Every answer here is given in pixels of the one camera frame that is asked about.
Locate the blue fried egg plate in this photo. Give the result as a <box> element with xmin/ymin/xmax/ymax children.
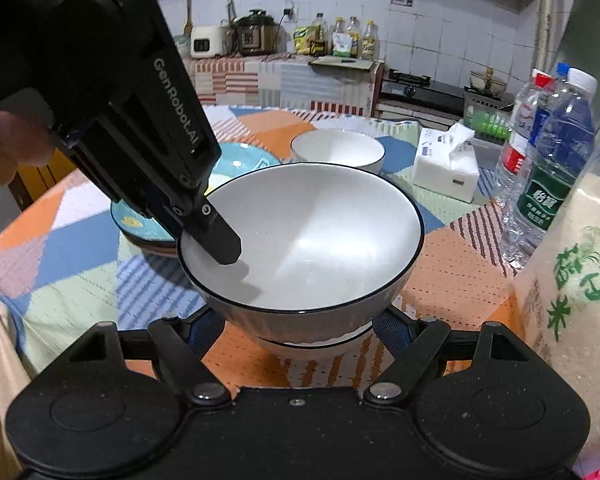
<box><xmin>110</xmin><ymin>142</ymin><xmax>280</xmax><ymax>243</ymax></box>

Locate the white bowl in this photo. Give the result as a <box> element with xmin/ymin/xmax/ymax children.
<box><xmin>290</xmin><ymin>129</ymin><xmax>386</xmax><ymax>174</ymax></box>
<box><xmin>254</xmin><ymin>322</ymin><xmax>373</xmax><ymax>361</ymax></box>
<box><xmin>178</xmin><ymin>162</ymin><xmax>425</xmax><ymax>344</ymax></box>

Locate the pink bunny carrot plate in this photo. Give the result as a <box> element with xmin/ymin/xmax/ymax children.
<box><xmin>131</xmin><ymin>240</ymin><xmax>178</xmax><ymax>258</ymax></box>

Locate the plain white plate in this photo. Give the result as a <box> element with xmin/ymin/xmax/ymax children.
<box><xmin>123</xmin><ymin>233</ymin><xmax>176</xmax><ymax>255</ymax></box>

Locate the person left hand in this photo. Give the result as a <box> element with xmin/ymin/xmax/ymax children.
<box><xmin>0</xmin><ymin>112</ymin><xmax>55</xmax><ymax>186</ymax></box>

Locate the white rice cooker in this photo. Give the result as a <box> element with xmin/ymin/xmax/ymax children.
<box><xmin>190</xmin><ymin>25</ymin><xmax>233</xmax><ymax>58</ymax></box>

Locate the patchwork tablecloth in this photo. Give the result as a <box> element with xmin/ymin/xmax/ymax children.
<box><xmin>0</xmin><ymin>106</ymin><xmax>517</xmax><ymax>388</ymax></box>

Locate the yellow wooden chair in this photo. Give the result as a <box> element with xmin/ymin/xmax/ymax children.
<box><xmin>8</xmin><ymin>150</ymin><xmax>76</xmax><ymax>211</ymax></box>

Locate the clear rice bag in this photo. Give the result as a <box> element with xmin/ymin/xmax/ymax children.
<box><xmin>515</xmin><ymin>130</ymin><xmax>600</xmax><ymax>476</ymax></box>

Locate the patchwork counter cloth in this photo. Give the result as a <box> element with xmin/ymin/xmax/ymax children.
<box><xmin>184</xmin><ymin>54</ymin><xmax>385</xmax><ymax>117</ymax></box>

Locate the black pressure cooker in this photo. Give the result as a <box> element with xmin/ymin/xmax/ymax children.
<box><xmin>235</xmin><ymin>9</ymin><xmax>279</xmax><ymax>56</ymax></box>

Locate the white tissue pack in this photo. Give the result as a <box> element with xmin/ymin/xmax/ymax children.
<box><xmin>413</xmin><ymin>122</ymin><xmax>479</xmax><ymax>203</ymax></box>

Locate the red label water bottle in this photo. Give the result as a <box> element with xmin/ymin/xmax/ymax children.
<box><xmin>493</xmin><ymin>68</ymin><xmax>552</xmax><ymax>207</ymax></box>

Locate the cutting board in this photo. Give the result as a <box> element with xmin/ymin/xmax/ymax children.
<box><xmin>309</xmin><ymin>55</ymin><xmax>375</xmax><ymax>72</ymax></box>

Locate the yellow snack bag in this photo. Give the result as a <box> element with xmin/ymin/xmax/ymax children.
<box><xmin>292</xmin><ymin>25</ymin><xmax>315</xmax><ymax>55</ymax></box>

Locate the cooking oil bottle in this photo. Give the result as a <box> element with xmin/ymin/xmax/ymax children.
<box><xmin>332</xmin><ymin>16</ymin><xmax>352</xmax><ymax>58</ymax></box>

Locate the black gas stove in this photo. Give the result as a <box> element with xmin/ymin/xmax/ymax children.
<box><xmin>379</xmin><ymin>68</ymin><xmax>465</xmax><ymax>116</ymax></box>

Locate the green label water bottle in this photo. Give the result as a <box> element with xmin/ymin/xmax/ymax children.
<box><xmin>500</xmin><ymin>66</ymin><xmax>597</xmax><ymax>270</ymax></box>

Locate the blue label water bottle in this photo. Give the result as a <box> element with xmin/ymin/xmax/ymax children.
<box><xmin>529</xmin><ymin>62</ymin><xmax>570</xmax><ymax>148</ymax></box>

